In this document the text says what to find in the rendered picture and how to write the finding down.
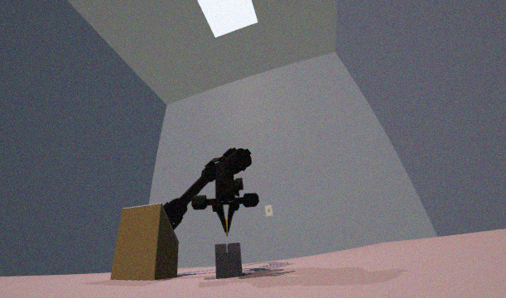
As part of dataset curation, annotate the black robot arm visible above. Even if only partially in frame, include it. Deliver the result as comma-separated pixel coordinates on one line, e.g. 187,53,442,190
163,147,252,230

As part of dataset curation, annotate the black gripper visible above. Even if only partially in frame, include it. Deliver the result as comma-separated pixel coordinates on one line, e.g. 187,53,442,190
191,175,259,232

